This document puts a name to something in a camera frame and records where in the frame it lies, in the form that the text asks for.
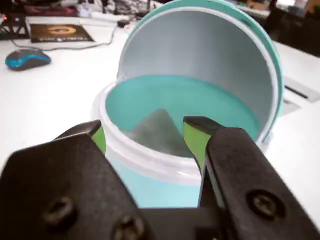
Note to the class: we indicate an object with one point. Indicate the black lattice stand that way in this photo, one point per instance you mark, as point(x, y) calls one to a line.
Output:
point(15, 27)

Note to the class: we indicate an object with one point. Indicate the dark printed mouse pad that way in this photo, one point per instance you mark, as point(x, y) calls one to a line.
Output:
point(60, 33)

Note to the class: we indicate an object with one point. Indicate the teal whale-shaped bin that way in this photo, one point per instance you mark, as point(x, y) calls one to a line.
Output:
point(195, 50)

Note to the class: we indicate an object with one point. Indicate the grey crumpled paper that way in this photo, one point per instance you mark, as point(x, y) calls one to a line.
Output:
point(157, 130)

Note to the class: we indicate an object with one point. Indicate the blue and grey computer mouse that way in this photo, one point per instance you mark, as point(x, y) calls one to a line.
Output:
point(27, 60)

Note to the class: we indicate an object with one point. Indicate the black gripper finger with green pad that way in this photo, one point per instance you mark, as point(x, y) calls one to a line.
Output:
point(250, 175)
point(62, 187)

